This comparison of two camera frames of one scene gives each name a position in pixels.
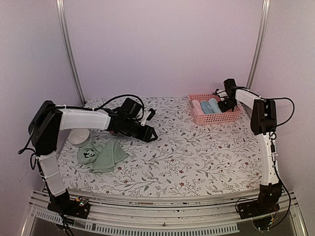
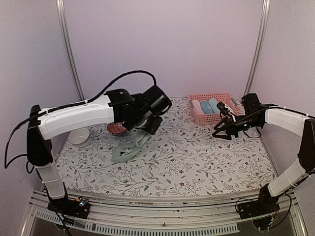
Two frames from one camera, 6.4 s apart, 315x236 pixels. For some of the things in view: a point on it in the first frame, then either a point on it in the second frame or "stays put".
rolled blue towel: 206,107 stays put
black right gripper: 224,108 -> 232,130
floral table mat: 186,159 stays put
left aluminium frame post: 61,13 stays put
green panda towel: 102,156 -> 129,148
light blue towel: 214,105 stays put
